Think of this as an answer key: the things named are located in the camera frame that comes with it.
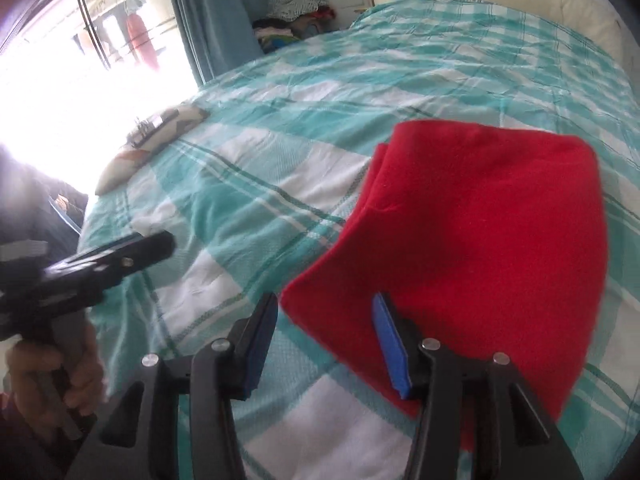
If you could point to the red garment hanging outside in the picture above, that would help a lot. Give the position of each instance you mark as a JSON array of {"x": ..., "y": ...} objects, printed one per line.
[{"x": 138, "y": 34}]

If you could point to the black device on cushion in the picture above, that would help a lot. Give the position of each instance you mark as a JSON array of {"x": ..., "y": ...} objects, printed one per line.
[{"x": 148, "y": 127}]

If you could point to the red knit sweater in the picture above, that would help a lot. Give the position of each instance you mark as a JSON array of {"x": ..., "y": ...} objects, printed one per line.
[{"x": 488, "y": 239}]

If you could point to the blue curtain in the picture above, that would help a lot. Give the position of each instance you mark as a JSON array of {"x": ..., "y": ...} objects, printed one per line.
[{"x": 218, "y": 34}]

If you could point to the pile of clothes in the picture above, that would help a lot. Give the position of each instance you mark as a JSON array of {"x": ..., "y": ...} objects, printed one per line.
[{"x": 288, "y": 22}]

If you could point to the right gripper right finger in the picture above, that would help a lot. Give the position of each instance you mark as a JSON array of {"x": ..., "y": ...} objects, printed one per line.
[{"x": 512, "y": 434}]

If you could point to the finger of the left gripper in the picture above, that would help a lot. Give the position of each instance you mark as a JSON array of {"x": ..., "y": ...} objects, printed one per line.
[{"x": 128, "y": 255}]

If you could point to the teal plaid bed cover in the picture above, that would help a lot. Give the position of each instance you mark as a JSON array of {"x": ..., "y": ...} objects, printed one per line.
[{"x": 264, "y": 186}]

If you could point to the person's left hand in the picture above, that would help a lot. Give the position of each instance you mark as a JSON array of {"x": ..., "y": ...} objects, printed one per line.
[{"x": 42, "y": 390}]

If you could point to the patterned cushion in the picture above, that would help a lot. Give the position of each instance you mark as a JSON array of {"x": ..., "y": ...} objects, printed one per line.
[{"x": 129, "y": 160}]

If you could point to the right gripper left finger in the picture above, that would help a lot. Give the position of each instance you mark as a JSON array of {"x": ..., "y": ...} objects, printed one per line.
[{"x": 136, "y": 435}]

